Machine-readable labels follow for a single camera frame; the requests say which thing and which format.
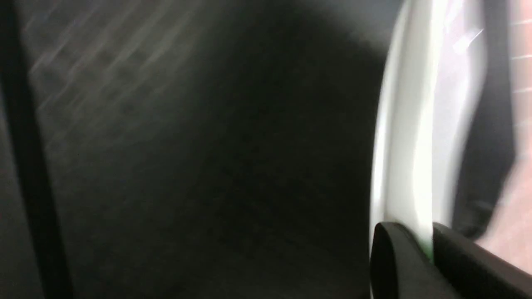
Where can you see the white square rice plate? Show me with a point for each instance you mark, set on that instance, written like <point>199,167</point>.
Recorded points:
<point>433,77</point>

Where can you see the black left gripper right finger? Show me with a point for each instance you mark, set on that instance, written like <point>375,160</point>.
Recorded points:
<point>474,272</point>

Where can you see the black serving tray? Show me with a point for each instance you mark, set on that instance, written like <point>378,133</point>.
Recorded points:
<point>210,149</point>

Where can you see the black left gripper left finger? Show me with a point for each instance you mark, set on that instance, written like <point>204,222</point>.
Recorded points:
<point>400,270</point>

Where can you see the pink checkered tablecloth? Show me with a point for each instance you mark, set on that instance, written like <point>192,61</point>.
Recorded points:
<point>508,234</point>

